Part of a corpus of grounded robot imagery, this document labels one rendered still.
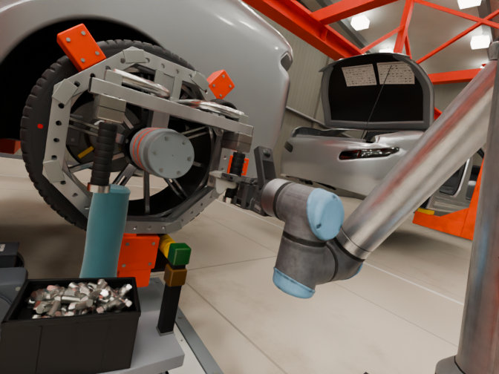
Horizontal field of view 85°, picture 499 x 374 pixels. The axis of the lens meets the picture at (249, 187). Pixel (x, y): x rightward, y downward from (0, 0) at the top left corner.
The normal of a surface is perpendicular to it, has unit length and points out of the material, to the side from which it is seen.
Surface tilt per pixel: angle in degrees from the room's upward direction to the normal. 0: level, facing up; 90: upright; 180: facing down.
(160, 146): 90
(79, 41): 90
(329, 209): 85
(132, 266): 90
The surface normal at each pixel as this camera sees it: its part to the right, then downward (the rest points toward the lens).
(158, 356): 0.21, -0.97
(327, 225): 0.59, 0.11
